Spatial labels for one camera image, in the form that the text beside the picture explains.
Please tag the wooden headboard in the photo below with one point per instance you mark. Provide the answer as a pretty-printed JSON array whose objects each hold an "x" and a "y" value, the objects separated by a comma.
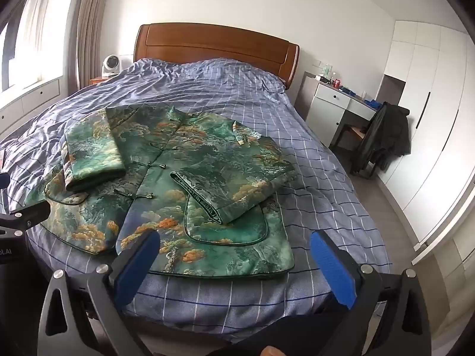
[{"x": 215, "y": 44}]

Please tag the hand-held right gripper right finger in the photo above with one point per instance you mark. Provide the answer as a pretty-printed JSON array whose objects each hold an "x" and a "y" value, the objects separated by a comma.
[{"x": 334, "y": 270}]

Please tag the wooden nightstand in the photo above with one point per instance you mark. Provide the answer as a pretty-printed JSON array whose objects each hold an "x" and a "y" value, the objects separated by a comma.
[{"x": 98, "y": 80}]

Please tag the green landscape print jacket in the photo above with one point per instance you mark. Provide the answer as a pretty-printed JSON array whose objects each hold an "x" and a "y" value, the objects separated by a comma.
[{"x": 207, "y": 148}]

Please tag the sheer white curtain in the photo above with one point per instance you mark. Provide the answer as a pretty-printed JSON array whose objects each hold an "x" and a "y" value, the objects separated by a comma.
[{"x": 37, "y": 26}]

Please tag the white desk fan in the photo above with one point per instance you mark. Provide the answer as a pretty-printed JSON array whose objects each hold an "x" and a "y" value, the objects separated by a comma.
[{"x": 110, "y": 66}]

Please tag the black jacket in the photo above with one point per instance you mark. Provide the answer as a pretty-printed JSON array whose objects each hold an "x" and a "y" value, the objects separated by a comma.
[{"x": 386, "y": 133}]

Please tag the white desk with drawers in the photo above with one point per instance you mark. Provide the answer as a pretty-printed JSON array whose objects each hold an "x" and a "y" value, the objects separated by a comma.
[{"x": 330, "y": 98}]

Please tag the wooden chair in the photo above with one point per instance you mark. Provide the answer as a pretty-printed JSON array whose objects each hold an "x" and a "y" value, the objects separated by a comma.
[{"x": 358, "y": 133}]

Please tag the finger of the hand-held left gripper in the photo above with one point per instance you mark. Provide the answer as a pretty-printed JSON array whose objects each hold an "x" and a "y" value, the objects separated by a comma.
[{"x": 33, "y": 213}]

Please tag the white wardrobe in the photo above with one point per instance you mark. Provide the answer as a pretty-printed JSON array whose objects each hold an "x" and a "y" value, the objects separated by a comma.
[{"x": 426, "y": 118}]

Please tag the beige curtain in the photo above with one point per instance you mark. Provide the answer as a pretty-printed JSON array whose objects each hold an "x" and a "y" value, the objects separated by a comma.
[{"x": 89, "y": 26}]

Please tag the blue item on desk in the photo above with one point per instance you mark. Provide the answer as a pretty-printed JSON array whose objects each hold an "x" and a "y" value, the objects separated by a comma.
[{"x": 372, "y": 103}]

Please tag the clear bottle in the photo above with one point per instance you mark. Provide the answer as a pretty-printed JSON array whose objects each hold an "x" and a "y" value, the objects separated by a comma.
[{"x": 327, "y": 70}]

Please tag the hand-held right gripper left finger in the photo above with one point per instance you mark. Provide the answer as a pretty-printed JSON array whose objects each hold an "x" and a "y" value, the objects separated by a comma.
[{"x": 135, "y": 270}]

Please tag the person's right hand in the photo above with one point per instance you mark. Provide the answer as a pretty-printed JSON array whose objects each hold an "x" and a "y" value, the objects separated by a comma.
[{"x": 273, "y": 351}]

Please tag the bed with blue checked cover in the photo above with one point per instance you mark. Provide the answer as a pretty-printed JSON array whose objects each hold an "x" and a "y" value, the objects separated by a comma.
[{"x": 304, "y": 137}]

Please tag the white window seat cabinet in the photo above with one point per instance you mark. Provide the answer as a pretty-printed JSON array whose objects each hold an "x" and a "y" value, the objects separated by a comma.
[{"x": 33, "y": 96}]

